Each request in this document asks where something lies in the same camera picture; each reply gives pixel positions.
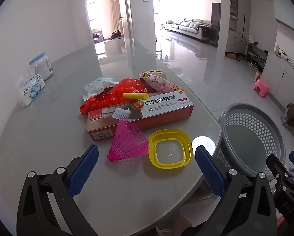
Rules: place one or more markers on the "pink plastic stool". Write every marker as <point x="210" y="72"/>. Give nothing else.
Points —
<point x="261" y="87"/>

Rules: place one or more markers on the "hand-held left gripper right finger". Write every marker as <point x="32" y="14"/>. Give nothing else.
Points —
<point x="209" y="169"/>

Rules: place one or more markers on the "shoe rack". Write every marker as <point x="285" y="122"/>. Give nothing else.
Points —
<point x="256" y="56"/>

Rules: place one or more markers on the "blue white wet wipe packet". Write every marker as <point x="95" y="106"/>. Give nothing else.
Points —
<point x="97" y="86"/>

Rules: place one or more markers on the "tall wall shelf cabinet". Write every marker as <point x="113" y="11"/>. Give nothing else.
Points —
<point x="238" y="17"/>

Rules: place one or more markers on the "pink plastic shuttlecock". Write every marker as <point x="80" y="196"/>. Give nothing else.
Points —
<point x="127" y="142"/>

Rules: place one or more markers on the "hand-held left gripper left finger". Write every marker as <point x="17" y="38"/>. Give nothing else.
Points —
<point x="84" y="168"/>

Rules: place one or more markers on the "white jar with blue lid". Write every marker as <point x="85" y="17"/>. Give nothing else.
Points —
<point x="42" y="66"/>

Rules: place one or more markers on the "white sideboard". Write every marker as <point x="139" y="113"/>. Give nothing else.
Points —
<point x="282" y="78"/>

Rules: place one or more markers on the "yellow square plastic lid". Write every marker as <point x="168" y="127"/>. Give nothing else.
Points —
<point x="153" y="157"/>

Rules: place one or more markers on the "pink snack packet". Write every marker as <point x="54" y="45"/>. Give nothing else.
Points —
<point x="159" y="82"/>

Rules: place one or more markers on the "white blue tissue pack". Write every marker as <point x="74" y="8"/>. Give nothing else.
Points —
<point x="30" y="91"/>

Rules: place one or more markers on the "white door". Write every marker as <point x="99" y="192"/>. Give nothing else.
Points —
<point x="128" y="22"/>

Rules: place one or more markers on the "grey perforated plastic basket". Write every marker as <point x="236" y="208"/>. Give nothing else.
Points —
<point x="250" y="137"/>

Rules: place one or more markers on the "grey sofa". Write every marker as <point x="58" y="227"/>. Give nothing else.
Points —
<point x="188" y="28"/>

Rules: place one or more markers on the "red toothpaste box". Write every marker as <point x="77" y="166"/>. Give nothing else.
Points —
<point x="161" y="108"/>

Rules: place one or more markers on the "beige plush toy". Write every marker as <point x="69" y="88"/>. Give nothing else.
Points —
<point x="159" y="72"/>

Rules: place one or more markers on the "beige curtain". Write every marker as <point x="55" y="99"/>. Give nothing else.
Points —
<point x="115" y="12"/>

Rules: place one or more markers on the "red plastic bag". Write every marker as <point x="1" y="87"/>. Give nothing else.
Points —
<point x="105" y="100"/>

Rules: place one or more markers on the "brown cloth bag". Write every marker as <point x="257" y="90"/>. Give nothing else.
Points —
<point x="292" y="115"/>

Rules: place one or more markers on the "yellow plastic stick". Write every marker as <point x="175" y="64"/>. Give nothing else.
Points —
<point x="134" y="95"/>

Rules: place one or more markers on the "dark tall cabinet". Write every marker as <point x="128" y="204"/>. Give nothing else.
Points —
<point x="215" y="24"/>

